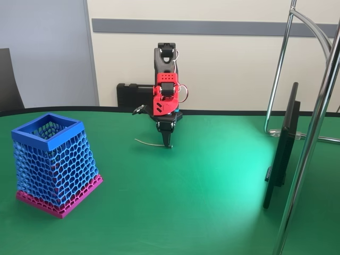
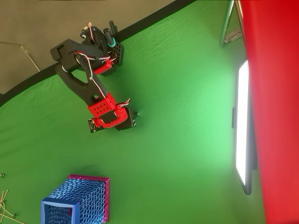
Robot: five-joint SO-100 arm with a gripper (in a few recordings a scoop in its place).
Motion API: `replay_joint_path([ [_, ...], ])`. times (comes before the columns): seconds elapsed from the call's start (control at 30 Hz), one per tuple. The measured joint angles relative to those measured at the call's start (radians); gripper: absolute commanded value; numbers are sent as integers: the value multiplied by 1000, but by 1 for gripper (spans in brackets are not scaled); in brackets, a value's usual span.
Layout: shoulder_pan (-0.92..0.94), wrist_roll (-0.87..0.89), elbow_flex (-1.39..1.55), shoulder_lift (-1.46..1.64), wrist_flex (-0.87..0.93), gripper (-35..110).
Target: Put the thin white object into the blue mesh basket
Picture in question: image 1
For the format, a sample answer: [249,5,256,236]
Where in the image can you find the flat LED light panel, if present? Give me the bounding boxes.
[262,82,302,210]

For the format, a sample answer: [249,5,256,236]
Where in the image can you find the black plastic tool case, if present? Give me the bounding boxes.
[116,82,155,108]

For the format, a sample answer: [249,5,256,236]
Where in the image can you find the white upper arm cable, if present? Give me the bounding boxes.
[172,49,180,73]

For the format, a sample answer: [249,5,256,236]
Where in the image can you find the clear plastic clip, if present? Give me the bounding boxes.
[267,128,307,141]

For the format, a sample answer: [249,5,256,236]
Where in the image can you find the blue and pink lattice basket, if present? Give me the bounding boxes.
[11,112,104,219]

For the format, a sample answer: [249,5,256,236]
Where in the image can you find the green table cloth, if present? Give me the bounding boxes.
[0,105,340,255]

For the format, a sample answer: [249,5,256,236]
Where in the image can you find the grey wall rail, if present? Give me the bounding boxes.
[91,18,340,38]

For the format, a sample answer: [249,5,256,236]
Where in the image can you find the red white wrist cable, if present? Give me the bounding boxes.
[176,83,190,103]

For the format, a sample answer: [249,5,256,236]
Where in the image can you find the thin white cable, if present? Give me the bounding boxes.
[134,138,174,149]

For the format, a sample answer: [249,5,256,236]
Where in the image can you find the chrome tube stand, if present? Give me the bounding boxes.
[262,0,340,255]

